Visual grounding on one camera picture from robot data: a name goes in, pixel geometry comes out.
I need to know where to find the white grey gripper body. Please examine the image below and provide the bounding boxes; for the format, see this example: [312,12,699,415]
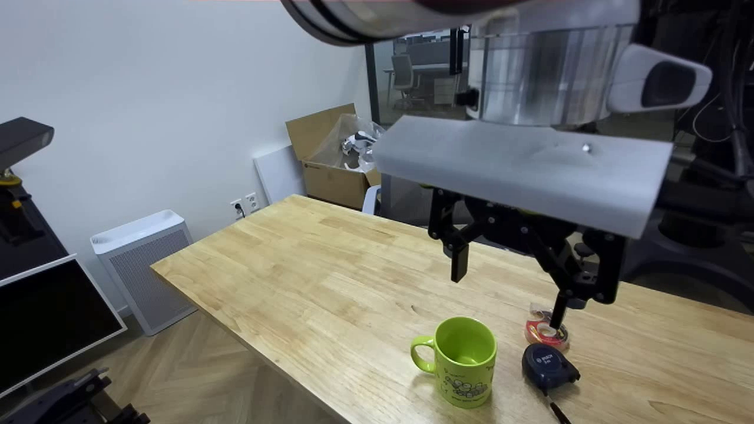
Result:
[374,115,677,239]

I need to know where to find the green ceramic mug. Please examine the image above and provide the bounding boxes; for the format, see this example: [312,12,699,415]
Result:
[407,314,499,410]

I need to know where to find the red orange carabiner keyring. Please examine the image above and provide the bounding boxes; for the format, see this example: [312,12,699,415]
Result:
[522,309,572,353]

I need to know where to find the clear crumpled plastic bag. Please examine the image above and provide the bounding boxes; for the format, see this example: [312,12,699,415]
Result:
[336,124,382,172]

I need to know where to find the brown cardboard box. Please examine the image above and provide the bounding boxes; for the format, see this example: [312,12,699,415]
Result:
[283,100,387,212]

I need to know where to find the white flat board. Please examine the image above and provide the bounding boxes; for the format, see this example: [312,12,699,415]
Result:
[250,141,306,207]

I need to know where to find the white air purifier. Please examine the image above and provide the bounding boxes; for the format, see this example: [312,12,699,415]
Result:
[87,207,198,337]

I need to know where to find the black wheeled stand base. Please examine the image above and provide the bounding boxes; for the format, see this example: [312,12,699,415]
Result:
[0,367,153,424]

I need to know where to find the yellow black clamp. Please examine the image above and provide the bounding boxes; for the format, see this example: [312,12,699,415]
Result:
[0,170,25,216]

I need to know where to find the black pedestal with casters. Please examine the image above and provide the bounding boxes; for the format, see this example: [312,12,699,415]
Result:
[621,115,754,312]

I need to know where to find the black door handle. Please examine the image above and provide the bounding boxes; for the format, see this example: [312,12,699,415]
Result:
[448,22,474,77]

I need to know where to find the thin black strap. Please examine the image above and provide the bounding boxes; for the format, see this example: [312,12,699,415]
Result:
[546,398,574,424]

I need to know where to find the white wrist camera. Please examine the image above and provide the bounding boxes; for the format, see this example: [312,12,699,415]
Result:
[611,42,717,118]

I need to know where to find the black glass door frame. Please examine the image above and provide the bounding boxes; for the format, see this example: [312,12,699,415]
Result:
[362,37,385,127]

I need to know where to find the white wall socket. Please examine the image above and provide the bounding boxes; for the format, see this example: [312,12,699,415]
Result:
[228,190,267,220]

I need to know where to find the black monitor with white frame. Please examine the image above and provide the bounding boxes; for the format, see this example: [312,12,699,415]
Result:
[0,251,129,400]

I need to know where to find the black camera head on stand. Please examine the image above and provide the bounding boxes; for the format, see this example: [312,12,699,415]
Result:
[0,115,56,172]

